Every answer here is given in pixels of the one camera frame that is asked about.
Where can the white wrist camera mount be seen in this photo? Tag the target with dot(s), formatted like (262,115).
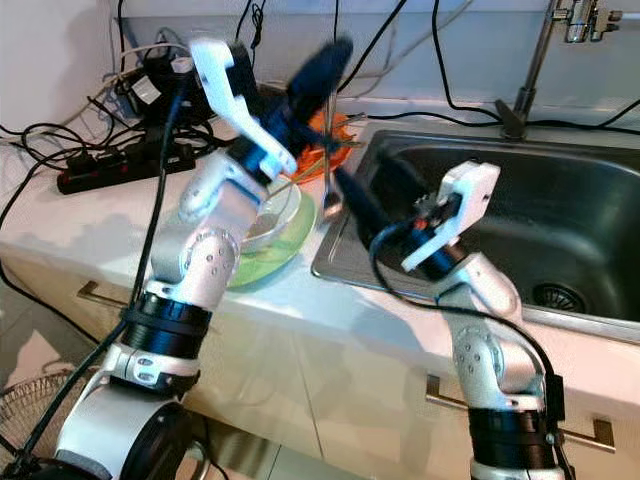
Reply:
(220,90)
(470,190)

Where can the orange plastic bowl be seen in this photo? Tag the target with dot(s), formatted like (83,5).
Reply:
(345,128)

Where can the stainless steel sink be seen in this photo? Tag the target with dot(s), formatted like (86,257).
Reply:
(560,220)

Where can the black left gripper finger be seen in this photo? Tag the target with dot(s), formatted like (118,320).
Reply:
(315,68)
(330,88)

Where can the beige kitchen cabinet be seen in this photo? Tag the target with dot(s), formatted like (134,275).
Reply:
(340,400)

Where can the green plate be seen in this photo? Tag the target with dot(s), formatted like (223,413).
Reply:
(280,265)

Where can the white bowl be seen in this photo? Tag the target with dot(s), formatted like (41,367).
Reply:
(275,225)

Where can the black power adapter box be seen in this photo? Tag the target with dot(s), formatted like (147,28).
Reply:
(160,95)

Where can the wooden chopstick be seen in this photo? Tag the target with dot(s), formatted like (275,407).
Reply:
(330,162)
(330,150)

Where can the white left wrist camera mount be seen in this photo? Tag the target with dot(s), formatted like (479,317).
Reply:
(220,90)

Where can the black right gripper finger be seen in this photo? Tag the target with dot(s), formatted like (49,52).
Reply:
(365,205)
(395,175)

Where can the grey metal faucet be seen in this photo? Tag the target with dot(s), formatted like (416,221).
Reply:
(525,95)

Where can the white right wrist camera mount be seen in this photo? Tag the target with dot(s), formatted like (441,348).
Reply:
(470,190)

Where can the black power strip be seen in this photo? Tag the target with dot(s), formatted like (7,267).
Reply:
(110,175)

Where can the round sink drain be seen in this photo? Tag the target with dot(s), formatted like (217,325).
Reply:
(557,297)

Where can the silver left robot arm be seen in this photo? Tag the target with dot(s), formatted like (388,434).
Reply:
(210,260)

